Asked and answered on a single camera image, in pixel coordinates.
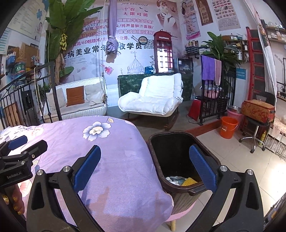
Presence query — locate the dark brown trash bin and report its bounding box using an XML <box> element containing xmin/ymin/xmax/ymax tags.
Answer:
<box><xmin>147</xmin><ymin>131</ymin><xmax>220</xmax><ymax>216</ymax></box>

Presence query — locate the hand with yellow nails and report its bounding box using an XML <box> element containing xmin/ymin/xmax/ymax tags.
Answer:
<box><xmin>12</xmin><ymin>184</ymin><xmax>25</xmax><ymax>215</ymax></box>

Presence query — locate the orange brown cushion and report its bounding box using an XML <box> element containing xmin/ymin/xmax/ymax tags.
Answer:
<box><xmin>66</xmin><ymin>86</ymin><xmax>85</xmax><ymax>106</ymax></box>

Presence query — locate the white wicker swing sofa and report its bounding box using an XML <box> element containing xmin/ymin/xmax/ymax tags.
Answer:
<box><xmin>56</xmin><ymin>77</ymin><xmax>107</xmax><ymax>120</ymax></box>

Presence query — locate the pink round stool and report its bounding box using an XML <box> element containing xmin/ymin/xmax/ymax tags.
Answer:
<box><xmin>165</xmin><ymin>203</ymin><xmax>195</xmax><ymax>231</ymax></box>

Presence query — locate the purple floral bed sheet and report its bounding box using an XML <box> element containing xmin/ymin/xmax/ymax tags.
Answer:
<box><xmin>1</xmin><ymin>116</ymin><xmax>173</xmax><ymax>231</ymax></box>

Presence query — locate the orange plastic bucket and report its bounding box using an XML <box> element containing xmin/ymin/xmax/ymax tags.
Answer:
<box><xmin>220</xmin><ymin>117</ymin><xmax>238</xmax><ymax>139</ymax></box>

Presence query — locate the chrome swivel stool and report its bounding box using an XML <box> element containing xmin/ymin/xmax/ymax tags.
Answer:
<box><xmin>239</xmin><ymin>117</ymin><xmax>270</xmax><ymax>154</ymax></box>

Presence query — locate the pink plastic basin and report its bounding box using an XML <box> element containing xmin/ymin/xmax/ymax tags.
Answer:
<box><xmin>227</xmin><ymin>105</ymin><xmax>243</xmax><ymax>125</ymax></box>

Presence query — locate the red patterned suitcase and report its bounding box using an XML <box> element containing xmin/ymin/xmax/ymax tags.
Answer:
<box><xmin>241</xmin><ymin>99</ymin><xmax>275</xmax><ymax>124</ymax></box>

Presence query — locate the green patterned cabinet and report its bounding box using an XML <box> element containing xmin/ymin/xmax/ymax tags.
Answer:
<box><xmin>117</xmin><ymin>72</ymin><xmax>193</xmax><ymax>101</ymax></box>

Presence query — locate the red electric heater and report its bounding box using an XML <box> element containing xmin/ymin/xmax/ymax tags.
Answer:
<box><xmin>188</xmin><ymin>99</ymin><xmax>201</xmax><ymax>121</ymax></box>

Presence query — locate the black metal railing rack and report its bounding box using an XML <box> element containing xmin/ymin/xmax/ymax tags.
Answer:
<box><xmin>198</xmin><ymin>62</ymin><xmax>236</xmax><ymax>126</ymax></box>

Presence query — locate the purple tied curtain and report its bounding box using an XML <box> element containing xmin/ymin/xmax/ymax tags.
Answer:
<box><xmin>106</xmin><ymin>0</ymin><xmax>119</xmax><ymax>63</ymax></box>

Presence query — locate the white padded rocking chair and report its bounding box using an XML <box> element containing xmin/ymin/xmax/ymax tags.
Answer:
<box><xmin>118</xmin><ymin>73</ymin><xmax>183</xmax><ymax>131</ymax></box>

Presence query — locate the large banana plant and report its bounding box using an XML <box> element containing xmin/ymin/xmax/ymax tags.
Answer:
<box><xmin>46</xmin><ymin>0</ymin><xmax>103</xmax><ymax>84</ymax></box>

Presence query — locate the red ladder shelf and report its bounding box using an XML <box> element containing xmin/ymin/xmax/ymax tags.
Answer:
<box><xmin>246</xmin><ymin>27</ymin><xmax>265</xmax><ymax>100</ymax></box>

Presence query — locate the pink towel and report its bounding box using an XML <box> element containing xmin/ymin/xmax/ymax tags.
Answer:
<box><xmin>215</xmin><ymin>59</ymin><xmax>221</xmax><ymax>86</ymax></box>

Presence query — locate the purple towel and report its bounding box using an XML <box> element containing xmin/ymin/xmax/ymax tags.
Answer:
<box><xmin>201</xmin><ymin>55</ymin><xmax>215</xmax><ymax>81</ymax></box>

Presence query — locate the red telephone booth cabinet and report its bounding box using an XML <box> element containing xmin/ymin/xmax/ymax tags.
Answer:
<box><xmin>154</xmin><ymin>30</ymin><xmax>173</xmax><ymax>73</ymax></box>

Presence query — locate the green potted plant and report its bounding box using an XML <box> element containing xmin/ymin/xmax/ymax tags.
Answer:
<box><xmin>202</xmin><ymin>31</ymin><xmax>241</xmax><ymax>72</ymax></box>

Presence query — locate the black metal bed frame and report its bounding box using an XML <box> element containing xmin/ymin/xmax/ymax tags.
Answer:
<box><xmin>1</xmin><ymin>62</ymin><xmax>63</xmax><ymax>128</ymax></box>

